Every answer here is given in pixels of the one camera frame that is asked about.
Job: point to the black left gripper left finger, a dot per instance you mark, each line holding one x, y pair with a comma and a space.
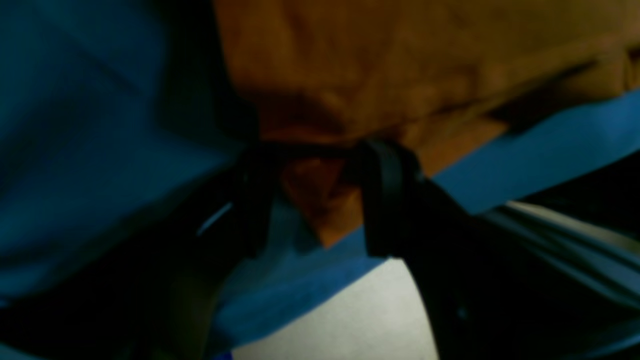
151, 297

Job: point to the orange t-shirt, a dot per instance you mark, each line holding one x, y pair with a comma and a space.
440, 77

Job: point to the blue table cloth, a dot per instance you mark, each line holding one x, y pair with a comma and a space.
114, 111

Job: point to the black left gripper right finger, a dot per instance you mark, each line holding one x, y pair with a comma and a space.
505, 285

